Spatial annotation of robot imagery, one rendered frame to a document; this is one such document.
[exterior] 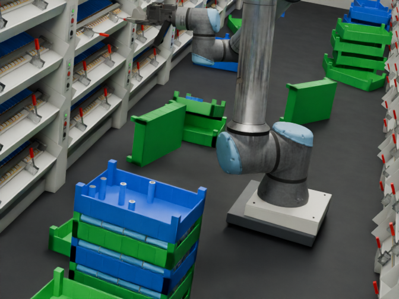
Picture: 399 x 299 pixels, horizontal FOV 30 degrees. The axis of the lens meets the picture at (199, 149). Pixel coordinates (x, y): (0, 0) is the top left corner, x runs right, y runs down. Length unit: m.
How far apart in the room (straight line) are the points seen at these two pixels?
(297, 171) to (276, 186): 0.09
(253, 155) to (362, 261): 0.54
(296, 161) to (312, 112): 1.19
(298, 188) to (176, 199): 0.70
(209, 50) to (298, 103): 0.89
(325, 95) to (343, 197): 0.88
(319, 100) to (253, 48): 1.38
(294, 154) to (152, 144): 0.70
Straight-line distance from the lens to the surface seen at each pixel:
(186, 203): 2.10
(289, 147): 2.61
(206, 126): 3.51
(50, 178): 2.78
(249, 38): 2.49
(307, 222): 2.63
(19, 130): 2.44
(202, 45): 2.93
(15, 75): 2.35
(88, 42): 2.79
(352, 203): 3.08
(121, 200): 2.07
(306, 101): 3.74
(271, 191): 2.68
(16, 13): 2.29
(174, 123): 3.17
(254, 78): 2.50
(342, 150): 3.57
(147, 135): 3.01
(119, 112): 3.37
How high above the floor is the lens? 1.32
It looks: 24 degrees down
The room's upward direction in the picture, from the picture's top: 9 degrees clockwise
